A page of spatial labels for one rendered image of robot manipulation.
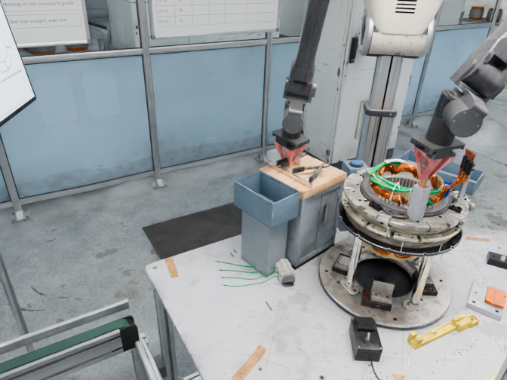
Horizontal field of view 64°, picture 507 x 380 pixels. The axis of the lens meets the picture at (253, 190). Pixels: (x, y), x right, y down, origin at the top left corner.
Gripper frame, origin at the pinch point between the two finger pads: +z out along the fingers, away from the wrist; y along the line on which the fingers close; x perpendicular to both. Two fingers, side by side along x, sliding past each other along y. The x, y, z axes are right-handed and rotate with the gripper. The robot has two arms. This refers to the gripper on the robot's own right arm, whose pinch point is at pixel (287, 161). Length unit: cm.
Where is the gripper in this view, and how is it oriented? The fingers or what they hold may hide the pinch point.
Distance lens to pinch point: 127.4
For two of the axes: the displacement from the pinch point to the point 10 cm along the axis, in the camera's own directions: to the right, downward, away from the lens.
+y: 6.6, 4.6, -6.0
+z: -0.5, 8.2, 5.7
